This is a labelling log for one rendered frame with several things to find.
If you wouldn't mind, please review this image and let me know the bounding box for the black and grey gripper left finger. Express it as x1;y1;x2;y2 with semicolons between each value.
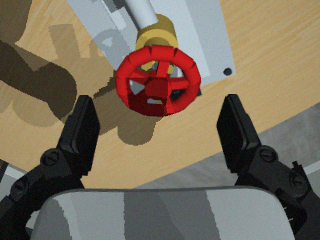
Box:
0;95;100;240

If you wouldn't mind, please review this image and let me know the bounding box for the light grey mounting plate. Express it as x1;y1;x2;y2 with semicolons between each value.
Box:
66;0;236;95

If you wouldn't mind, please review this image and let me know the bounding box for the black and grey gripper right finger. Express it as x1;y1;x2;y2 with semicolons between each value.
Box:
216;94;320;240

